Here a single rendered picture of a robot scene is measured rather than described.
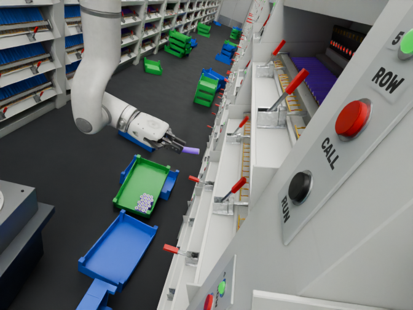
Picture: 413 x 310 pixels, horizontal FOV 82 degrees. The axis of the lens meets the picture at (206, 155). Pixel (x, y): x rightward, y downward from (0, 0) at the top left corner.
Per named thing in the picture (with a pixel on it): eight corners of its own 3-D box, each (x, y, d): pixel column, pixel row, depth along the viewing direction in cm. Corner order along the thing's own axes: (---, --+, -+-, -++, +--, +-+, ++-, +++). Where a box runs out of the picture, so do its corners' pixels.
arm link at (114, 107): (118, 114, 67) (133, 100, 74) (74, 90, 65) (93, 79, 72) (112, 135, 72) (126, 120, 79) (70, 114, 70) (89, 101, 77)
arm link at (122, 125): (120, 112, 67) (129, 117, 67) (133, 101, 74) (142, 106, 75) (113, 134, 72) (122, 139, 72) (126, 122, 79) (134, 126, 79)
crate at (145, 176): (149, 219, 128) (150, 214, 121) (113, 206, 127) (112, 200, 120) (169, 172, 144) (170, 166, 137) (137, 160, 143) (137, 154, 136)
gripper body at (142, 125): (126, 117, 67) (161, 136, 69) (140, 104, 76) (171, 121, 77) (119, 137, 71) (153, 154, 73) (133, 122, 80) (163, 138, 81)
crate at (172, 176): (118, 182, 140) (120, 173, 135) (133, 163, 157) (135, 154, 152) (167, 200, 141) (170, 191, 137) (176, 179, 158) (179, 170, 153)
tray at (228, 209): (191, 320, 35) (182, 263, 27) (228, 130, 85) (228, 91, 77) (342, 345, 31) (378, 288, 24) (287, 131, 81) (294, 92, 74)
